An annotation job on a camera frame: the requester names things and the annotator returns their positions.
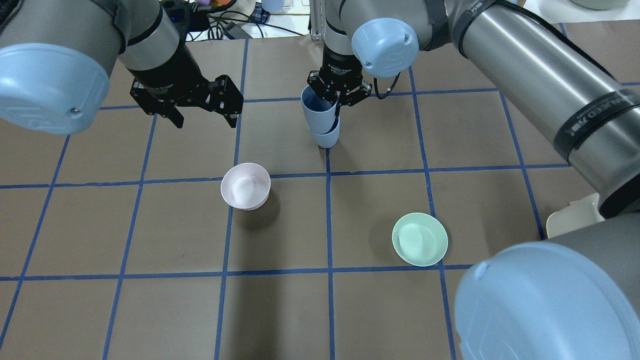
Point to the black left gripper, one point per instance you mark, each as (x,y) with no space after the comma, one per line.
(170,75)

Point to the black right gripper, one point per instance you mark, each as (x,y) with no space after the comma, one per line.
(341,68)

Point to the blue cup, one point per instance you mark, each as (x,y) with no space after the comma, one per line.
(321,116)
(328,139)

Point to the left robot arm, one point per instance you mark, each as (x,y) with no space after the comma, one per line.
(57,57)

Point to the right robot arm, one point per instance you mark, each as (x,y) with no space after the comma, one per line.
(452,168)

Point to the pink bowl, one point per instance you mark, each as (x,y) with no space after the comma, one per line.
(246,186)

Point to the green bowl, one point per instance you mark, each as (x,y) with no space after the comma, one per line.
(420,239)

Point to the cream toaster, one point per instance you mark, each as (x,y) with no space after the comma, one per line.
(576,215)

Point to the aluminium frame post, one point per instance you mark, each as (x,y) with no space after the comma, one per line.
(317,19)

